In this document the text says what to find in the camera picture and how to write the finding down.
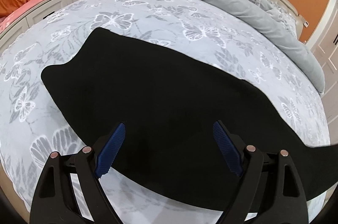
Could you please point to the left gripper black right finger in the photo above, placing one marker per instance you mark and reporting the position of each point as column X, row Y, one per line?
column 270, row 188

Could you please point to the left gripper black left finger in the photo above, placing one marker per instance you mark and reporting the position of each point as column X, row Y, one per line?
column 54, row 199

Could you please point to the grey folded duvet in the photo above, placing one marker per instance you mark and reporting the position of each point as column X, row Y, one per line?
column 273, row 30

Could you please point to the black pants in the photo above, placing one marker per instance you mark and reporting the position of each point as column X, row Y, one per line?
column 168, row 103

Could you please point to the butterfly print bed sheet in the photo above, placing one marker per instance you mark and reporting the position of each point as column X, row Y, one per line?
column 32, row 126

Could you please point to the white wardrobe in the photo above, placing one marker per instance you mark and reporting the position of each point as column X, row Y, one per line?
column 325, row 50

